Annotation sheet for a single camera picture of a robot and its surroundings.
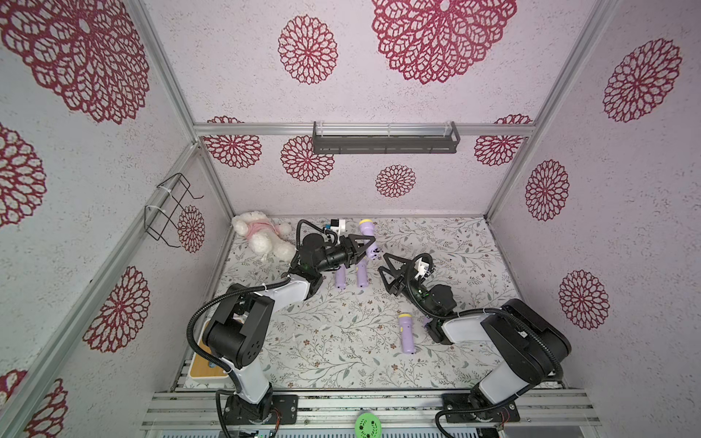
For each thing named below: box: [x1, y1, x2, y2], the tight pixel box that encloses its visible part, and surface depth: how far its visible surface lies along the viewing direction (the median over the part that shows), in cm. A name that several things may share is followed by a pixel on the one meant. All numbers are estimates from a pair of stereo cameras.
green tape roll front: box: [354, 412, 383, 438], surface depth 69 cm
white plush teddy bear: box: [230, 210, 297, 263], surface depth 104 cm
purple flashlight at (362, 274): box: [355, 257, 370, 288], surface depth 101 cm
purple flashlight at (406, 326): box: [397, 312, 415, 354], surface depth 87 cm
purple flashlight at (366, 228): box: [358, 219, 382, 261], surface depth 81 cm
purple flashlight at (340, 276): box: [334, 263, 348, 290], surface depth 100 cm
